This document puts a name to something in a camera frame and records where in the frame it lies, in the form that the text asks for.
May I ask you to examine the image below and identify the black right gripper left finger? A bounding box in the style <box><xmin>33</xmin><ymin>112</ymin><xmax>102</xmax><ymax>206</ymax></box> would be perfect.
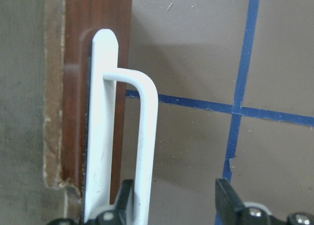
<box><xmin>113</xmin><ymin>179</ymin><xmax>134</xmax><ymax>225</ymax></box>

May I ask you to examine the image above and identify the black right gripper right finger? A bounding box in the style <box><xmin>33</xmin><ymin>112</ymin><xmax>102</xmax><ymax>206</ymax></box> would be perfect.
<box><xmin>215</xmin><ymin>178</ymin><xmax>245</xmax><ymax>225</ymax></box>

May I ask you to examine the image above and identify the white drawer handle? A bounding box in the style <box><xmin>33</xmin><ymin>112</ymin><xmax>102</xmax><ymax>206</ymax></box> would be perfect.
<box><xmin>83</xmin><ymin>28</ymin><xmax>158</xmax><ymax>225</ymax></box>

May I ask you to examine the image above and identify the dark wooden drawer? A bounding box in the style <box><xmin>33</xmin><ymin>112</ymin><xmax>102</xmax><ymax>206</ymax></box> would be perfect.
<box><xmin>0</xmin><ymin>0</ymin><xmax>134</xmax><ymax>225</ymax></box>

